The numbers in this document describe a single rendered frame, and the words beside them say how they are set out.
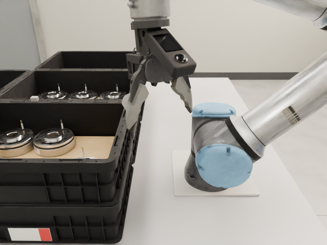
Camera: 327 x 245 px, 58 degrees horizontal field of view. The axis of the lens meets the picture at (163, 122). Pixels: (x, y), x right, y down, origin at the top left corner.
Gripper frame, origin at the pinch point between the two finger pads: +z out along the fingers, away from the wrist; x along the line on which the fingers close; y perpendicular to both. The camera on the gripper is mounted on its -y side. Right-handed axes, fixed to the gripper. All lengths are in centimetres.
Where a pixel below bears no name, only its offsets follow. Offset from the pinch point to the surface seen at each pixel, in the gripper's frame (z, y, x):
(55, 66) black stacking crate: -3, 85, 3
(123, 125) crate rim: 2.9, 11.4, 4.2
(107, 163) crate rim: 4.7, -0.6, 13.2
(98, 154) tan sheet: 11.9, 19.3, 9.0
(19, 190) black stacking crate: 10.3, 10.3, 28.4
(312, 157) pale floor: 89, 66, -167
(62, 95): 4, 57, 7
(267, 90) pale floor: 73, 182, -254
